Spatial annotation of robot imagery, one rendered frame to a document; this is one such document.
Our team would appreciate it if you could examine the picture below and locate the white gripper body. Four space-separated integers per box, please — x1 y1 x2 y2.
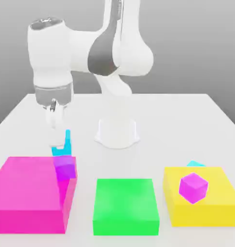
45 104 65 137

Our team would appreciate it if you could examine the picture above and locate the small cyan cube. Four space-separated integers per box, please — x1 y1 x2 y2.
51 129 72 157
186 160 207 168

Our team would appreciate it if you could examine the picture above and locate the small purple cube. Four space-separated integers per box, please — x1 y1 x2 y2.
53 155 77 182
178 172 209 205

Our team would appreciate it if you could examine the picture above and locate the large pink box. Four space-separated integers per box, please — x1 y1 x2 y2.
0 156 79 234

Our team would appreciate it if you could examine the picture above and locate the large green box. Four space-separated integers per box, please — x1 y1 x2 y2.
92 178 160 236

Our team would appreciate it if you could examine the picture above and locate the large yellow box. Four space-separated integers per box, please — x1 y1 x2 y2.
163 166 235 228

